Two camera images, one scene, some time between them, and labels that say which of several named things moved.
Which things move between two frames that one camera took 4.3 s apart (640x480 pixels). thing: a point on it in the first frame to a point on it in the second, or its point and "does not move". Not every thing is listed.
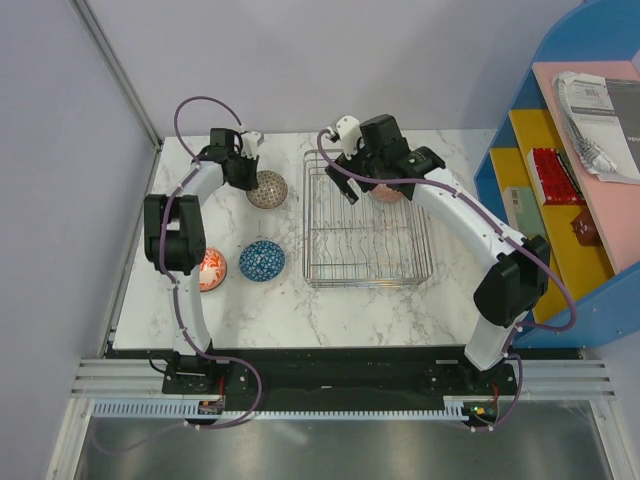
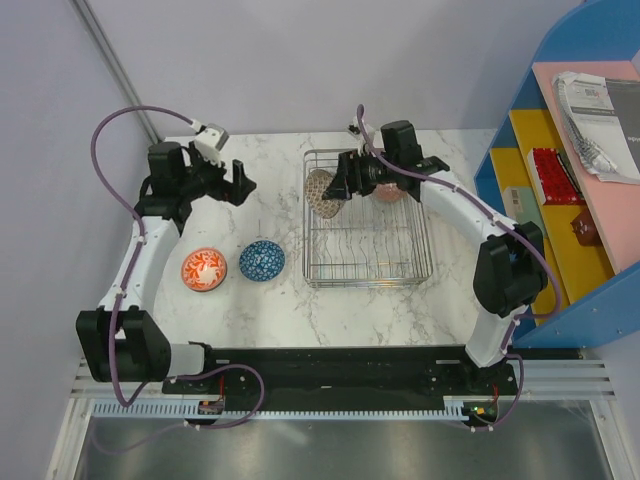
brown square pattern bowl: [271, 191] to [317, 181]
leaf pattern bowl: [383, 192] does not move
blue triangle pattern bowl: [262, 261] does not move
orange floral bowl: [212, 271] does not move
